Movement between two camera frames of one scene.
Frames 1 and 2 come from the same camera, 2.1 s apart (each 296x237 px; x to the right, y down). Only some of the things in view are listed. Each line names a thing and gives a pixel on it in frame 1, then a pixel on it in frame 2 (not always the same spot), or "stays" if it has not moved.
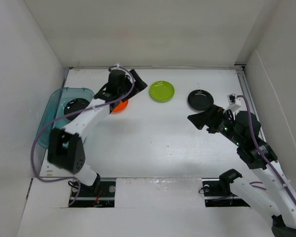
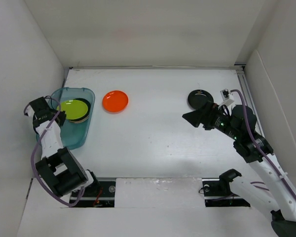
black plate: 200,100 stays
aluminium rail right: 240,69 stays
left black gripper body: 122,91 -> 61,115
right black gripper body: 224,125 stays
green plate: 161,91 -> 74,109
